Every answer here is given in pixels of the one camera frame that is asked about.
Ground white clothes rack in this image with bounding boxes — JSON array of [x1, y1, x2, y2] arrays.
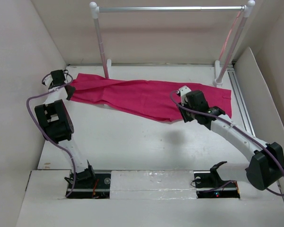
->
[[89, 0, 256, 108]]

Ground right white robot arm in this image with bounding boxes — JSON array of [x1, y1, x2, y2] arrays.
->
[[175, 86, 284, 192]]

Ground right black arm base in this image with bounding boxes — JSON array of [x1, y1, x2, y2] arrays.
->
[[190, 161, 240, 199]]

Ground pink plastic hanger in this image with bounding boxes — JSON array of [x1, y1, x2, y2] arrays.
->
[[218, 12, 241, 61]]

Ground pink trousers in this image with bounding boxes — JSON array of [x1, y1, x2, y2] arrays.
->
[[71, 73, 232, 122]]

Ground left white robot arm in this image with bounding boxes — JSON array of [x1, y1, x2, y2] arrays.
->
[[34, 70, 96, 188]]

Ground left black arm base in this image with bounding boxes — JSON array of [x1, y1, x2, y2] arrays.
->
[[66, 172, 111, 199]]

